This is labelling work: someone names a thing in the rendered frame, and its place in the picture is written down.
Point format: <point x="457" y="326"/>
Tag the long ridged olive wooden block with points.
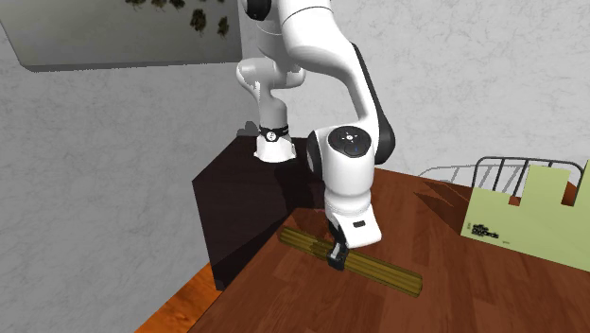
<point x="387" y="273"/>

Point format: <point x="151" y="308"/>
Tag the wall picture with dark plants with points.
<point x="115" y="32"/>

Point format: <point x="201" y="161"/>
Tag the pale green cardboard box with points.
<point x="530" y="226"/>

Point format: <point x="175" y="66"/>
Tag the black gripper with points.
<point x="337" y="247"/>

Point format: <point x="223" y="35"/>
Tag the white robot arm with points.
<point x="343" y="184"/>

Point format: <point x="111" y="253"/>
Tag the dark robot stand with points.
<point x="244" y="203"/>

